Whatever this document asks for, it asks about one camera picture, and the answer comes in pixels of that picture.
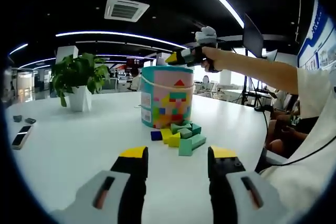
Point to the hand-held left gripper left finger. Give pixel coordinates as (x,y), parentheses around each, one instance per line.
(128,171)

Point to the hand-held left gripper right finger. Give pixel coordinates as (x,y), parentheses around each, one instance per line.
(225,169)

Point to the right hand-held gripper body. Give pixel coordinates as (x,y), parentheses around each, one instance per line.
(207,39)

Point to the pink toy storage bucket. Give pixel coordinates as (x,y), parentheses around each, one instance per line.
(170,90)

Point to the plain blue toy block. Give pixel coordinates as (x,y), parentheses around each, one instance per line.
(156,135)

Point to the pile of toy blocks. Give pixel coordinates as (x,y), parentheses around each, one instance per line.
(185,146)

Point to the person's right hand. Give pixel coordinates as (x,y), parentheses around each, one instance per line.
(214,56)

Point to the long ceiling light strip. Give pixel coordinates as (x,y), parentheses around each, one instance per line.
(239,19)

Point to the black screen panel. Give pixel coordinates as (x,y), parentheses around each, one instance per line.
(252,37)

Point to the red display screen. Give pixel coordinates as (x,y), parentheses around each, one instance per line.
(135,62)

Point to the white armrest office chair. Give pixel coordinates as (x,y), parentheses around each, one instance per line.
(275,159)

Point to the person's bare legs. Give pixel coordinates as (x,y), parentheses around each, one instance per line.
(278,145)

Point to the white table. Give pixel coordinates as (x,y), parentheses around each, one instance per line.
(78,142)

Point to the black tripod stand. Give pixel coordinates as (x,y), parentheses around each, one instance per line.
(248,82)

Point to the curved ceiling light strip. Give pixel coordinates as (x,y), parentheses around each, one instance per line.
(118,33)

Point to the ceiling air conditioner unit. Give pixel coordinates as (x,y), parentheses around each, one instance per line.
(126,10)

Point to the green potted plant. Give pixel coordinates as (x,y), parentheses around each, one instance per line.
(78,72)

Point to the small black device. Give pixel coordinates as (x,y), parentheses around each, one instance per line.
(17,118)
(30,121)

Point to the smartphone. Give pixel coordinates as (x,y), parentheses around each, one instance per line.
(21,137)

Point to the white square pillar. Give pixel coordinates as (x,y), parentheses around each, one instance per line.
(65,51)

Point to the person in white shirt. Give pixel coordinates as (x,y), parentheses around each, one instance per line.
(312,93)

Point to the short ceiling light strip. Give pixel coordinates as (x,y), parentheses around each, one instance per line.
(36,62)

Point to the blue white wall display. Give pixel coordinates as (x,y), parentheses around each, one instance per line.
(317,43)

